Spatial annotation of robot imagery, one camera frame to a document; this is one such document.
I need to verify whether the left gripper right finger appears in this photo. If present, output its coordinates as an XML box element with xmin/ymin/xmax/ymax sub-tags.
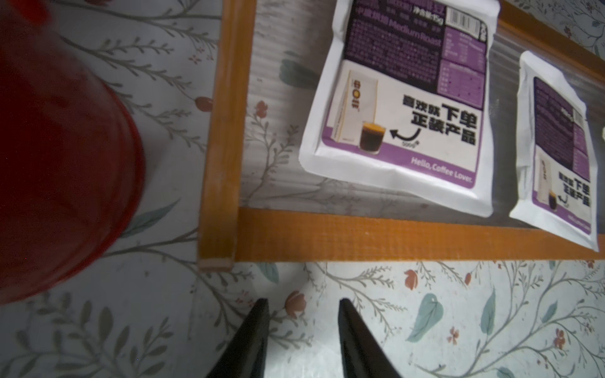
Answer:
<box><xmin>338</xmin><ymin>299</ymin><xmax>400</xmax><ymax>378</ymax></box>

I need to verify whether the red cup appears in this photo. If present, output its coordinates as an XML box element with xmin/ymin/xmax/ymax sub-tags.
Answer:
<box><xmin>1</xmin><ymin>1</ymin><xmax>145</xmax><ymax>304</ymax></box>

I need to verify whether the wooden two-tier shelf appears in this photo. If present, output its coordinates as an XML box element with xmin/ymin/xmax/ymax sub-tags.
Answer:
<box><xmin>198</xmin><ymin>1</ymin><xmax>604</xmax><ymax>270</ymax></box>

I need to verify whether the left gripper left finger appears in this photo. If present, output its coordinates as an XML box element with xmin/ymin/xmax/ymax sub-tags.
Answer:
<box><xmin>206</xmin><ymin>299</ymin><xmax>269</xmax><ymax>378</ymax></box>

